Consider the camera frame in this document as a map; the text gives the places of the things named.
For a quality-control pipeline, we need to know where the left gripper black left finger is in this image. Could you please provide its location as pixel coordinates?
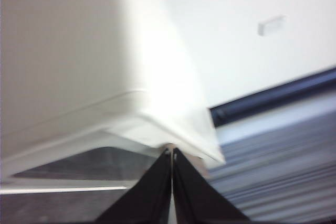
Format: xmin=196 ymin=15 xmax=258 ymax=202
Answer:
xmin=96 ymin=150 xmax=173 ymax=224

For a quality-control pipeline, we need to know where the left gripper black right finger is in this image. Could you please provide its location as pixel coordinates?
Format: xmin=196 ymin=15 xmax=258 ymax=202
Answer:
xmin=172 ymin=147 xmax=250 ymax=224

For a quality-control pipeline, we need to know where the cream Toshiba toaster oven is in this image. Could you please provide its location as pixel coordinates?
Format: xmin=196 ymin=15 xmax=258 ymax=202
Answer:
xmin=0 ymin=0 xmax=226 ymax=172

